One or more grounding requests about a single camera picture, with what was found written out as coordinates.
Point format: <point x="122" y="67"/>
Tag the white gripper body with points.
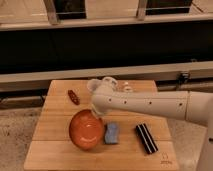
<point x="93" y="84"/>

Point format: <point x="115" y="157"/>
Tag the metal rail frame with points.
<point x="162" y="72"/>

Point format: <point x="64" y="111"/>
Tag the orange ceramic bowl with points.
<point x="85" y="130"/>

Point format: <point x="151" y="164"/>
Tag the blue sponge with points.
<point x="111" y="134"/>

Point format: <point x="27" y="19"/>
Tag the black white striped box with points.
<point x="146" y="138"/>

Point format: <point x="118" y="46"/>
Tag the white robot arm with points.
<point x="191" y="106"/>

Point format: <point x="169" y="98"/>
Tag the wooden table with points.
<point x="52" y="150"/>

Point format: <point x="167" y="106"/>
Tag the red brown sausage toy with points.
<point x="73" y="97"/>

